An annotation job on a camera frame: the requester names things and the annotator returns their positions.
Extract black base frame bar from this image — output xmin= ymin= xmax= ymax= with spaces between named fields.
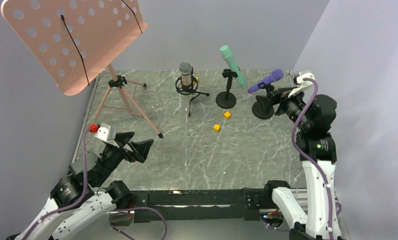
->
xmin=126 ymin=187 xmax=277 ymax=223

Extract black round-base microphone stand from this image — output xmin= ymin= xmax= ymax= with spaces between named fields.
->
xmin=252 ymin=85 xmax=275 ymax=120

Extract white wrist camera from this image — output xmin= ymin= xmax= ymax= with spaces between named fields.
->
xmin=88 ymin=123 xmax=119 ymax=147
xmin=287 ymin=70 xmax=315 ymax=98

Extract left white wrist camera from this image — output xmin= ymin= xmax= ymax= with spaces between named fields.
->
xmin=88 ymin=123 xmax=119 ymax=147

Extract black shock mount tripod stand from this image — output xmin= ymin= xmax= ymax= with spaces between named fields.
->
xmin=175 ymin=75 xmax=210 ymax=117

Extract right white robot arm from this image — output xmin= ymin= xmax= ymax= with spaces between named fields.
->
xmin=265 ymin=88 xmax=342 ymax=240

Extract teal plastic microphone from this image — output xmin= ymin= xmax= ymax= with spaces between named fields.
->
xmin=219 ymin=45 xmax=247 ymax=89

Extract pink perforated music stand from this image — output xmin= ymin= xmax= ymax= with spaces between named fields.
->
xmin=0 ymin=0 xmax=148 ymax=119

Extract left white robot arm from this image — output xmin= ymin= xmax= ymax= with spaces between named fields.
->
xmin=8 ymin=125 xmax=154 ymax=240

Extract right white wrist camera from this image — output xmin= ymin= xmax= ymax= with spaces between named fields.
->
xmin=287 ymin=70 xmax=315 ymax=98

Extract yellow cube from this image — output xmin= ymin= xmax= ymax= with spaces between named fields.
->
xmin=223 ymin=111 xmax=231 ymax=120
xmin=213 ymin=124 xmax=221 ymax=132

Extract glitter microphone with mesh head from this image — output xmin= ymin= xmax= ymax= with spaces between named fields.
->
xmin=179 ymin=61 xmax=193 ymax=93

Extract purple plastic microphone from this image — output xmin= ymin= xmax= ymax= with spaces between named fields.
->
xmin=247 ymin=69 xmax=284 ymax=94

